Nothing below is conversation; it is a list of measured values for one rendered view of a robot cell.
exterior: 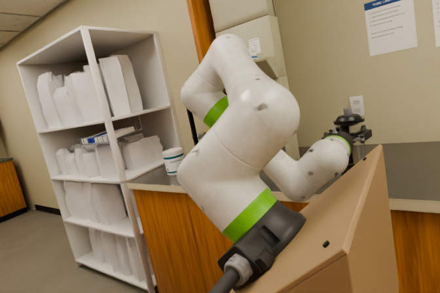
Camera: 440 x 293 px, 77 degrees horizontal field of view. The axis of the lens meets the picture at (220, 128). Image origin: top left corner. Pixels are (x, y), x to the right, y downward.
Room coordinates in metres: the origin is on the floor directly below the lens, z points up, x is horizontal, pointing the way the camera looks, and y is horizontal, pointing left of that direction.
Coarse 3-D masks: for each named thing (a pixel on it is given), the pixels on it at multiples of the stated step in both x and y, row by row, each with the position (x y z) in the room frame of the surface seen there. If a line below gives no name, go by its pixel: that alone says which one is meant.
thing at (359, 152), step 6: (354, 120) 0.99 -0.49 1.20; (342, 126) 1.01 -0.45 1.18; (348, 126) 1.00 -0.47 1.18; (354, 126) 0.99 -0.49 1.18; (360, 126) 1.00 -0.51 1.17; (348, 132) 1.00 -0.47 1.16; (354, 132) 0.99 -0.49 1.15; (354, 144) 1.00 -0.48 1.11; (360, 144) 1.00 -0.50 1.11; (354, 150) 1.00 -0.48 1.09; (360, 150) 0.99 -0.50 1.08; (354, 156) 1.00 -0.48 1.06; (360, 156) 0.99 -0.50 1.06; (348, 162) 1.01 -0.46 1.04; (354, 162) 1.00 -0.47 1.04; (348, 168) 1.01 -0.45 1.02
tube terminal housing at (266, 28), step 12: (252, 24) 1.42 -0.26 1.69; (264, 24) 1.38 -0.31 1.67; (276, 24) 1.43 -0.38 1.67; (216, 36) 1.55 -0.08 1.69; (240, 36) 1.47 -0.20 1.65; (252, 36) 1.43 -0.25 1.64; (264, 36) 1.39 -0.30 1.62; (276, 36) 1.41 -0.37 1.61; (264, 48) 1.40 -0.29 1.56; (276, 48) 1.39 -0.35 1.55; (276, 60) 1.37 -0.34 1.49; (288, 144) 1.37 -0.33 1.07
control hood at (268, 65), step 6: (258, 60) 1.30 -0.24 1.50; (264, 60) 1.28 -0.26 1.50; (270, 60) 1.32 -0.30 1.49; (258, 66) 1.32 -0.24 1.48; (264, 66) 1.31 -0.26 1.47; (270, 66) 1.31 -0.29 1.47; (276, 66) 1.36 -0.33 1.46; (264, 72) 1.34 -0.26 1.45; (270, 72) 1.33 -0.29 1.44; (276, 72) 1.35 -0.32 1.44
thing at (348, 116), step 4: (344, 108) 1.04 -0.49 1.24; (348, 108) 1.03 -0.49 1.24; (344, 112) 1.04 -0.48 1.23; (348, 112) 1.03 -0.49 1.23; (340, 116) 1.05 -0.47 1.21; (344, 116) 1.03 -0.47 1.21; (348, 116) 1.01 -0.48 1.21; (352, 116) 1.00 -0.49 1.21; (356, 116) 1.00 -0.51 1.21; (360, 116) 1.01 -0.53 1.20; (336, 120) 1.05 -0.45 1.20; (340, 120) 1.02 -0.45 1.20; (344, 120) 1.01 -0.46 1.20; (348, 120) 1.00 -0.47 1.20
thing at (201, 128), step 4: (188, 112) 1.31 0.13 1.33; (196, 120) 1.34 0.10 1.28; (200, 120) 1.36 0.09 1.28; (196, 124) 1.34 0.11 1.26; (200, 124) 1.36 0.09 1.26; (204, 124) 1.38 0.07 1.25; (196, 128) 1.33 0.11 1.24; (200, 128) 1.35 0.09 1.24; (204, 128) 1.37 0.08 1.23; (208, 128) 1.39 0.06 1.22; (196, 132) 1.33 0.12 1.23; (200, 132) 1.35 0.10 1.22; (204, 132) 1.37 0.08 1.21; (192, 136) 1.31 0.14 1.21
